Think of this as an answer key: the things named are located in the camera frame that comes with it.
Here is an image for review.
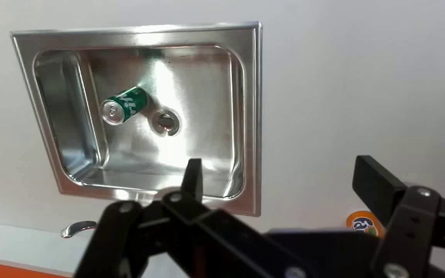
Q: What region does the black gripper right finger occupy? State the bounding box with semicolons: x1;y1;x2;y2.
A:
352;154;445;278

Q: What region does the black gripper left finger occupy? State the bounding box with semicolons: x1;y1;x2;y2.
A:
74;158;305;278

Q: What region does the green soda can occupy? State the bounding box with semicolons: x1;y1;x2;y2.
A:
100;86;148;124

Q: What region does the sink drain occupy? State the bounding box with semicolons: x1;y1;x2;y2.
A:
151;107;179;135

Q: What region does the stainless steel sink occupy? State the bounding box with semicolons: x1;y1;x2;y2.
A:
10;21;262;216

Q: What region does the orange round sticker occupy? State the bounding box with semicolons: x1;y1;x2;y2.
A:
345;209;384;237

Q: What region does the chrome faucet handle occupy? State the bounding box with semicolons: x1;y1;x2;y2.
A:
60;220;97;239

